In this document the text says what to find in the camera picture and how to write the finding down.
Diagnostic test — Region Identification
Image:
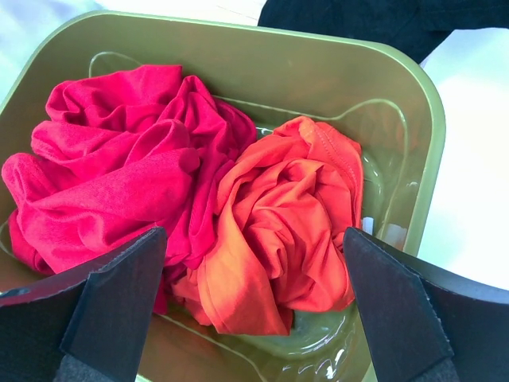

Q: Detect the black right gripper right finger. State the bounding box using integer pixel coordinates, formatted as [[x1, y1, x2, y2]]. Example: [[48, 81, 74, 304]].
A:
[[344, 228, 508, 381]]

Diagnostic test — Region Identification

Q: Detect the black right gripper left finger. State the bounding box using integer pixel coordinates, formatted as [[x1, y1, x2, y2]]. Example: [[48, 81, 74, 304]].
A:
[[1, 227, 167, 381]]

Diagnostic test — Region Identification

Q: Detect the orange t shirt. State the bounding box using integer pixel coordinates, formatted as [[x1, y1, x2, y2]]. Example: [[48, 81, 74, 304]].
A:
[[173, 116, 363, 336]]

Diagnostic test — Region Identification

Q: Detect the black t shirt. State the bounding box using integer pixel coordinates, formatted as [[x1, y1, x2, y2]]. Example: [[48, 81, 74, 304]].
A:
[[258, 0, 508, 63]]

